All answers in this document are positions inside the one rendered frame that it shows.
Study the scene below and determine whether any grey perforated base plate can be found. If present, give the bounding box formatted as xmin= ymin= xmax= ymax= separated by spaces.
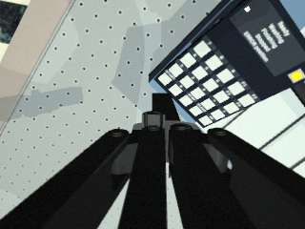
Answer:
xmin=0 ymin=0 xmax=222 ymax=219

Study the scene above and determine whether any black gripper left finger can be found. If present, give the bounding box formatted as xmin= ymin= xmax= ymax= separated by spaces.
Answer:
xmin=0 ymin=93 xmax=168 ymax=229

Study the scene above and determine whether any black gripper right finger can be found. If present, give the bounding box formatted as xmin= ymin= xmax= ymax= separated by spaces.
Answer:
xmin=161 ymin=93 xmax=305 ymax=229

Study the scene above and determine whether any white and black benchtop lab machine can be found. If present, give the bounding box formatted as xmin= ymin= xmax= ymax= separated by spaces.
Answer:
xmin=149 ymin=0 xmax=305 ymax=177

